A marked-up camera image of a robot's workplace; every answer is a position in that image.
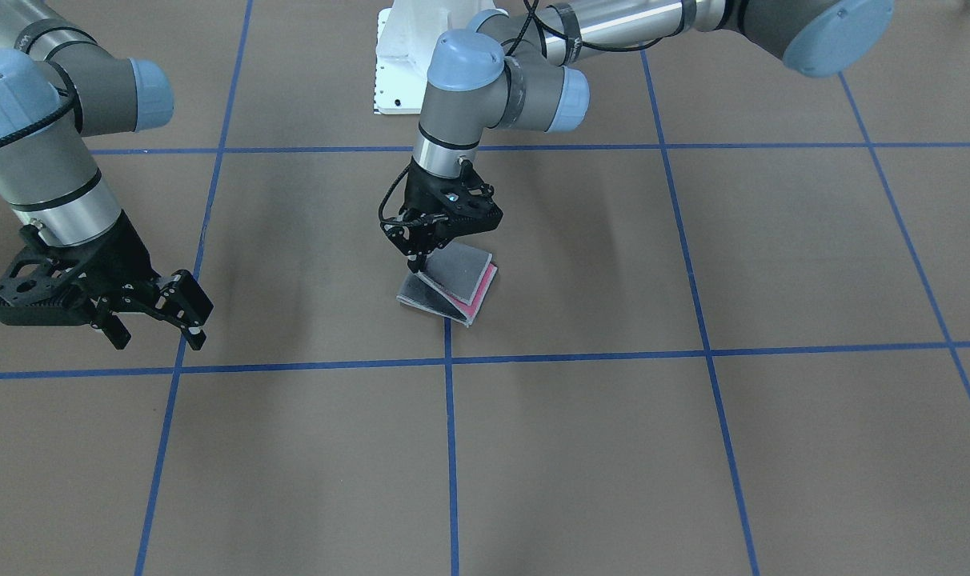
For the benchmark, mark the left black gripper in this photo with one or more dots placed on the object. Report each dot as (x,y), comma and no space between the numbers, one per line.
(418,192)

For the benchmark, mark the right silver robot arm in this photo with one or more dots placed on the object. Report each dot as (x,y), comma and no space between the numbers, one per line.
(58,86)

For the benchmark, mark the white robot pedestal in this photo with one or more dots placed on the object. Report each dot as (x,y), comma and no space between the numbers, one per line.
(407,32)

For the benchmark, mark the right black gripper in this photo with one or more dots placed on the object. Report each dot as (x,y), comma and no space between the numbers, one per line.
(118,254)

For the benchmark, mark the pink towel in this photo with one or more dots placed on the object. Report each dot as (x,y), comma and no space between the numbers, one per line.
(453,283)

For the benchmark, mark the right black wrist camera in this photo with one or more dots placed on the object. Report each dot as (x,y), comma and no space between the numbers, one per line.
(39,289)

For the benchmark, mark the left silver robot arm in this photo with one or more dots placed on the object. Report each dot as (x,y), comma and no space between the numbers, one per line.
(504,71)

